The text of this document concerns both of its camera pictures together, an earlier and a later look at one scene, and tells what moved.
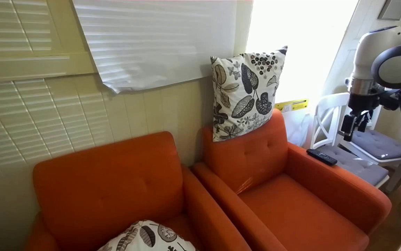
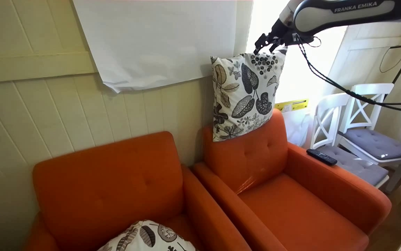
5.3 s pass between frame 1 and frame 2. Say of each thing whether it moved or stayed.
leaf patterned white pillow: stayed
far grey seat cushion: stayed
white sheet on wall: stayed
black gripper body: moved
